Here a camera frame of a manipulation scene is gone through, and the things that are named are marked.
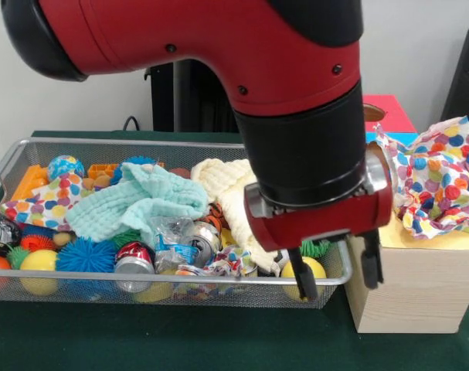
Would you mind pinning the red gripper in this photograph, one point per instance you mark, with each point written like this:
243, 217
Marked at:
327, 222

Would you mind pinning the small polka dot cloth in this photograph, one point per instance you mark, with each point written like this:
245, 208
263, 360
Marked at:
230, 259

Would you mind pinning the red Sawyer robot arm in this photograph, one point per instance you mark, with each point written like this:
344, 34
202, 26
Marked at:
218, 38

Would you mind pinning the wooden box with three holes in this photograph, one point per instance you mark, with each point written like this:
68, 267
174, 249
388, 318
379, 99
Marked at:
412, 293

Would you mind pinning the yellow ball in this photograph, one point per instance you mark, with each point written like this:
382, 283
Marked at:
320, 272
39, 261

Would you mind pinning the green spiky ball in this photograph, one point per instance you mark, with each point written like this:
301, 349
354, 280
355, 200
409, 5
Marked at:
317, 247

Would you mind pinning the cream waffle cloth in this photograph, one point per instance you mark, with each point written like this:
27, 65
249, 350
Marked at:
226, 181

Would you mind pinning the dark green table cloth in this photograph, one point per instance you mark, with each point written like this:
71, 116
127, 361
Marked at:
180, 340

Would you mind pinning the mint waffle cloth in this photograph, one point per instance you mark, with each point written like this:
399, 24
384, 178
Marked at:
102, 208

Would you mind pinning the blue spiky ball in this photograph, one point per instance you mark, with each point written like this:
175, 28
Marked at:
85, 257

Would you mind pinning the blue globe ball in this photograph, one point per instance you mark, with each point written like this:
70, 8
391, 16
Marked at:
66, 167

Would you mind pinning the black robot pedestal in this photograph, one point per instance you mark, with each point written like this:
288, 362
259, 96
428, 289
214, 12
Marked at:
195, 100

